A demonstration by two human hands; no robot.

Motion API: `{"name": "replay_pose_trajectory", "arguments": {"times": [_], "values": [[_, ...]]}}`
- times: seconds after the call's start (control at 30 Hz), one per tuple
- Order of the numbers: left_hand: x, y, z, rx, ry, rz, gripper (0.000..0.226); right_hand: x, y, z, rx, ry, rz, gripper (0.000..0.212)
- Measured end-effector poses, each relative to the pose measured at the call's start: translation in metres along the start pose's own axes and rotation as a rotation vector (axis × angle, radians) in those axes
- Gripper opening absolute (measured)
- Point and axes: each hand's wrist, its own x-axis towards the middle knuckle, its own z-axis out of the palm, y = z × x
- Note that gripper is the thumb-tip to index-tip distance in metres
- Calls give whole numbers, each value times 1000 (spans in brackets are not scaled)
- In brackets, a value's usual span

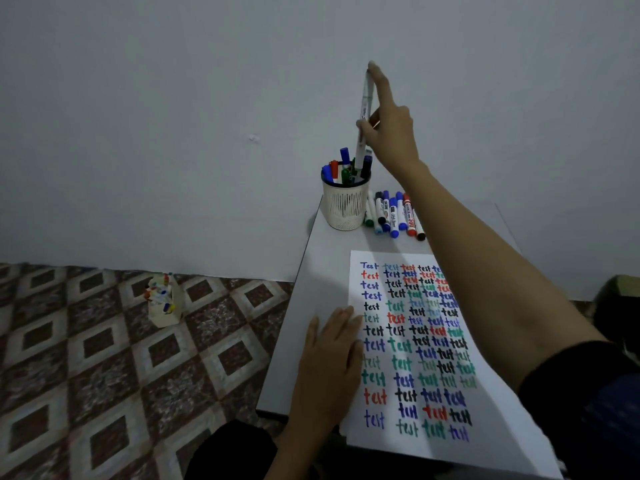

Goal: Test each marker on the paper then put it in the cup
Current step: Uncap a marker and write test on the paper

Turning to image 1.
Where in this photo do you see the slim white marker green end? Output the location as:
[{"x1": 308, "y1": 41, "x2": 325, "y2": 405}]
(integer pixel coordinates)
[{"x1": 353, "y1": 69, "x2": 376, "y2": 171}]

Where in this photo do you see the small cream box of pens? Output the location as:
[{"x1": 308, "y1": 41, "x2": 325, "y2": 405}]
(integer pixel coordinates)
[{"x1": 143, "y1": 273, "x2": 185, "y2": 329}]

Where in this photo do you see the grey drawer cabinet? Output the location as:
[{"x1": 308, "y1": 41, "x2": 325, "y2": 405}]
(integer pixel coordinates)
[{"x1": 255, "y1": 197, "x2": 566, "y2": 480}]

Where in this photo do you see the yellow floral cushion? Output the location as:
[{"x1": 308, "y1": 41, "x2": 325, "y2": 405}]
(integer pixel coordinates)
[{"x1": 602, "y1": 274, "x2": 640, "y2": 301}]

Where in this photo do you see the white paper with colored writing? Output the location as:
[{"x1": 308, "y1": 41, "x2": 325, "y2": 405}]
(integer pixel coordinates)
[{"x1": 339, "y1": 250, "x2": 563, "y2": 478}]

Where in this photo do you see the person's left leg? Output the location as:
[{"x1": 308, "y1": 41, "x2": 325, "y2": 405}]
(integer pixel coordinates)
[{"x1": 185, "y1": 419, "x2": 279, "y2": 480}]

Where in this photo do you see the person's black sleeve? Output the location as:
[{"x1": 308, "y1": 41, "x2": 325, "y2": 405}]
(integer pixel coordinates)
[{"x1": 519, "y1": 340, "x2": 640, "y2": 480}]

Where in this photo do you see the person's right hand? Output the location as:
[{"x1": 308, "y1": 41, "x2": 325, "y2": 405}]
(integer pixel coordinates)
[{"x1": 355, "y1": 60, "x2": 430, "y2": 183}]

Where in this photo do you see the beige mesh cup black rim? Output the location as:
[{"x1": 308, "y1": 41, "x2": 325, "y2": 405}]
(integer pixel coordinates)
[{"x1": 321, "y1": 162, "x2": 372, "y2": 231}]

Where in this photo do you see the person's left hand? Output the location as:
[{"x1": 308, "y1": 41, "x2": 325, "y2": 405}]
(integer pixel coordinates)
[{"x1": 287, "y1": 306, "x2": 365, "y2": 435}]

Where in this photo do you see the row of colored markers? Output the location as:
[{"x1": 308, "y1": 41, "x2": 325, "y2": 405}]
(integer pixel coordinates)
[{"x1": 363, "y1": 190, "x2": 427, "y2": 241}]

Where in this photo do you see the person's right forearm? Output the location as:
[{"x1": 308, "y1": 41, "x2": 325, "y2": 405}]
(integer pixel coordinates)
[{"x1": 399, "y1": 164, "x2": 609, "y2": 393}]

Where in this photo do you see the black plastic bucket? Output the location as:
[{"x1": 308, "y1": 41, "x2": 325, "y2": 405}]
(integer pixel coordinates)
[{"x1": 592, "y1": 289, "x2": 640, "y2": 355}]

